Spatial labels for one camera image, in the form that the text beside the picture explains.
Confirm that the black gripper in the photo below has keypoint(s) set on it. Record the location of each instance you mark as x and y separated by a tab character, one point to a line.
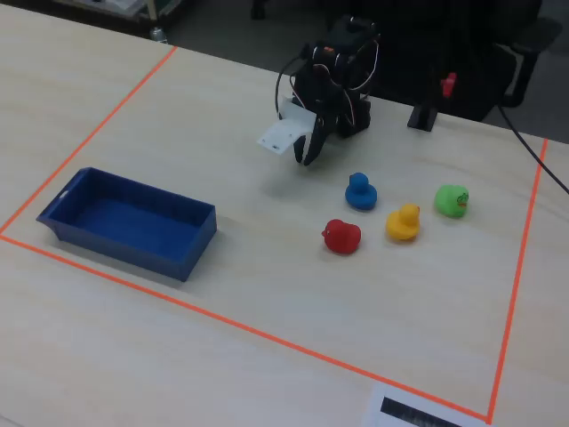
318	133

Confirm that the yellow rubber duck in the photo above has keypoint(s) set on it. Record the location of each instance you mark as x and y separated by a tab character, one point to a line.
402	227

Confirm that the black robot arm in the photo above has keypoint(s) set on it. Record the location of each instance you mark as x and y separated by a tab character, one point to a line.
353	118

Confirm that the blue rubber duck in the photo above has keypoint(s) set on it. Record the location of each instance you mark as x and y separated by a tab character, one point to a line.
361	193

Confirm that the red rubber duck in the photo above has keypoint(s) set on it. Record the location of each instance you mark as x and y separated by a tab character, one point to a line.
342	238

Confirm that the green rubber duck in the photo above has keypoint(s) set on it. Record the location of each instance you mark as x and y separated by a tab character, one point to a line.
450	202

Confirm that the blue plastic box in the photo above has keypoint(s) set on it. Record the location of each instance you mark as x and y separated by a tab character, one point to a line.
133	222

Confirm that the black office chair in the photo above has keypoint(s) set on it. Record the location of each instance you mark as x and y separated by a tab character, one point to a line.
484	66

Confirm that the background shelf cart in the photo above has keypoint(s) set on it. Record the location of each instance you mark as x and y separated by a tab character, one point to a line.
133	13

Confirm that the orange tape border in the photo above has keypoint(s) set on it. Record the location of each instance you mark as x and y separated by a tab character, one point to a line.
518	276

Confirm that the white paper with black bar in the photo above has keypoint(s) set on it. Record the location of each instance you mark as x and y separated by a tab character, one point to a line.
378	413

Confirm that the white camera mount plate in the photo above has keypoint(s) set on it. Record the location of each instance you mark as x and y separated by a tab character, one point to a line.
284	131

